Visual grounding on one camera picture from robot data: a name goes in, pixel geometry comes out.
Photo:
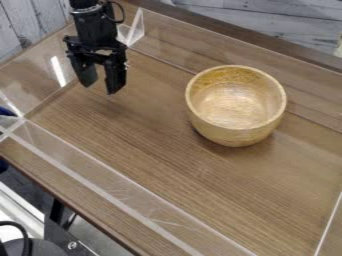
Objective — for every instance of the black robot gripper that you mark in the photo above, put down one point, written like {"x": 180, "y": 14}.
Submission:
{"x": 94, "y": 46}

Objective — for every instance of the light wooden bowl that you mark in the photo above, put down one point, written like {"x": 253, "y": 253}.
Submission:
{"x": 235, "y": 104}

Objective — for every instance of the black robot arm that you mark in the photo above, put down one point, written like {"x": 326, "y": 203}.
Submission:
{"x": 84, "y": 4}

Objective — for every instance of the black table leg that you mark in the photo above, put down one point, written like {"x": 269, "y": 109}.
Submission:
{"x": 56, "y": 212}

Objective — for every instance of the blue object at edge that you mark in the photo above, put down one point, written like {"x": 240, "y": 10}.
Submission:
{"x": 5, "y": 112}

